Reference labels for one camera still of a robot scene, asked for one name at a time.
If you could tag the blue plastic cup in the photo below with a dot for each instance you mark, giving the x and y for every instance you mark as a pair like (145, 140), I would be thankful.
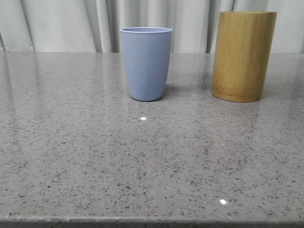
(146, 54)

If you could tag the white pleated curtain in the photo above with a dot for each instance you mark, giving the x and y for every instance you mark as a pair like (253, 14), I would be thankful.
(93, 25)

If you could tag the bamboo cylinder holder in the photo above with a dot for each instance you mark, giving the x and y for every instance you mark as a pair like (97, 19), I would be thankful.
(243, 44)

